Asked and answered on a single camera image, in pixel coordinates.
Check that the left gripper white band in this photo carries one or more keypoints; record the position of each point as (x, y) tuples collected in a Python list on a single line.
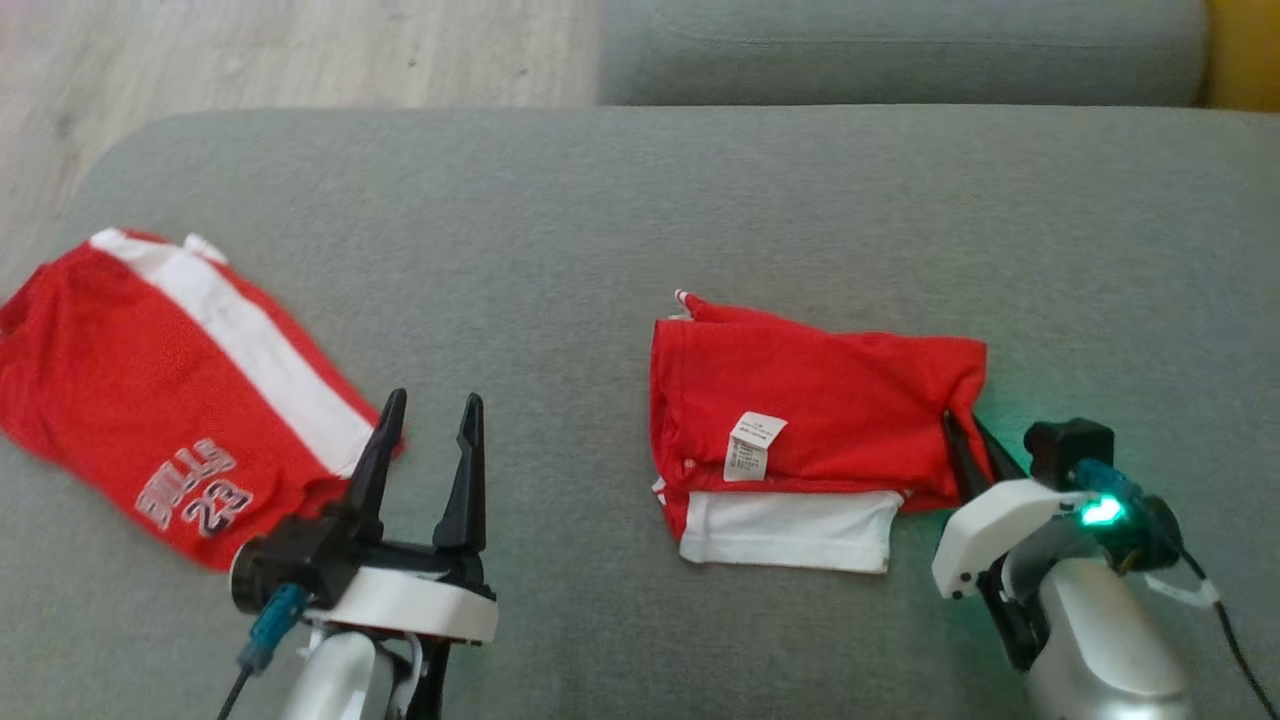
[(420, 605)]

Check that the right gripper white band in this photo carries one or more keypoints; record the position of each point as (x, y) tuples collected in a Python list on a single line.
[(985, 535)]

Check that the red shorts with white stripe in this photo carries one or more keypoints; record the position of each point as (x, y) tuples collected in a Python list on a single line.
[(850, 400)]

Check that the red Bulls 23 jersey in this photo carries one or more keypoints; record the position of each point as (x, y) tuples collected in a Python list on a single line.
[(110, 390)]

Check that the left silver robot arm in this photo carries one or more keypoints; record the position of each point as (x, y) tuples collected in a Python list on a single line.
[(335, 685)]

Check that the large grey sofa seat cushion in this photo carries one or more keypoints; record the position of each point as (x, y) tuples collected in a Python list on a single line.
[(640, 220)]

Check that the small grey sofa cushion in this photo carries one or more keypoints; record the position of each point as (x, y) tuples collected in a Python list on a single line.
[(900, 50)]

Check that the yellow upholstered furniture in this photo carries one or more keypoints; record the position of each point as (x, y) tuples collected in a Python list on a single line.
[(1245, 50)]

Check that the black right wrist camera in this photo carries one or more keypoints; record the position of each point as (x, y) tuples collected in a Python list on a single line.
[(1065, 450)]

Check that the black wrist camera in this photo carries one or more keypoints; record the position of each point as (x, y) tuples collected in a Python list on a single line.
[(285, 560), (1065, 450)]

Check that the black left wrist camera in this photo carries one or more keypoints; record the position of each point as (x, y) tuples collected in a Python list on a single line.
[(285, 560)]

